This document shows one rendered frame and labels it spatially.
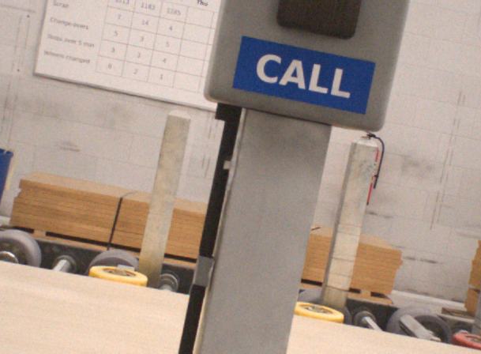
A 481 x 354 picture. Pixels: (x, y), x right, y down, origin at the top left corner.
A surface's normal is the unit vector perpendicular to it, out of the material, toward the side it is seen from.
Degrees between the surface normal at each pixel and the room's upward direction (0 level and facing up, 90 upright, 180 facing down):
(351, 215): 90
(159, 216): 90
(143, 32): 90
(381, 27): 90
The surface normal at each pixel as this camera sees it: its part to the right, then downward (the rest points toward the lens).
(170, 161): 0.07, 0.07
